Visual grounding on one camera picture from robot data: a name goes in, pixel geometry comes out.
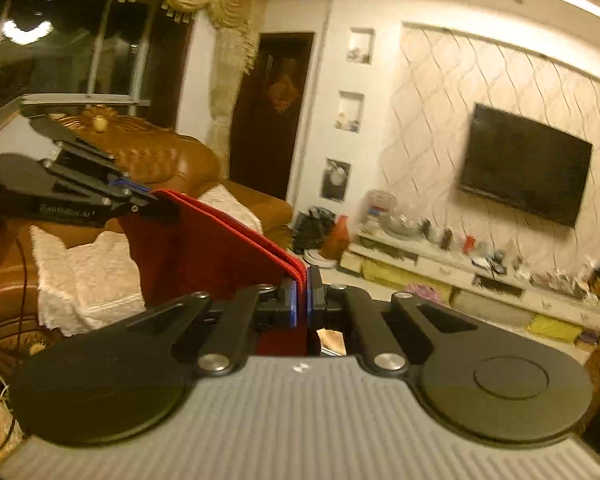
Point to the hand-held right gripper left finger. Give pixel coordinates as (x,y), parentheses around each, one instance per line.
(298,305)

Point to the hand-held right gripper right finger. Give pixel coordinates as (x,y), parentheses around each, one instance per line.
(315,305)

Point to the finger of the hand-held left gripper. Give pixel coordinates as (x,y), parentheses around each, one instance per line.
(130,186)
(140,207)

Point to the red cloth garment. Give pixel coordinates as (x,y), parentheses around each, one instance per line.
(215,255)

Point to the brown leather sofa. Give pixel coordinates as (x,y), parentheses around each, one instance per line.
(170,160)

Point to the orange bag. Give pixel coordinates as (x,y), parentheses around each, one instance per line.
(337,237)

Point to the black bag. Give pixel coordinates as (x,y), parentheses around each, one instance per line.
(311,232)

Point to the large white lace sofa cover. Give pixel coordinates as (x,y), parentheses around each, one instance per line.
(85,275)

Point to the small white lace sofa cover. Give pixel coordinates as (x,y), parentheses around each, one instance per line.
(232,210)

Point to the large glass jar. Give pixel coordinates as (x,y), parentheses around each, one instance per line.
(381,212)

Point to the large glass window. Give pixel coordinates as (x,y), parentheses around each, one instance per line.
(80,55)

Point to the beige lace curtain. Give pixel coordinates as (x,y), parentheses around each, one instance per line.
(232,80)

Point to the dark wooden door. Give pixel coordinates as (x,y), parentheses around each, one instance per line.
(272,120)

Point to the white television cabinet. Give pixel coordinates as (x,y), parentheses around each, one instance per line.
(480,285)

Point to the wall niche with round plate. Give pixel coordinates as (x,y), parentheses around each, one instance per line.
(336,178)

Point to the wall niche with ornaments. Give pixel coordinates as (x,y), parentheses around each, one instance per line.
(360,46)
(350,112)

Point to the black wall television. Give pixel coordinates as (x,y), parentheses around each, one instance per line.
(525,162)

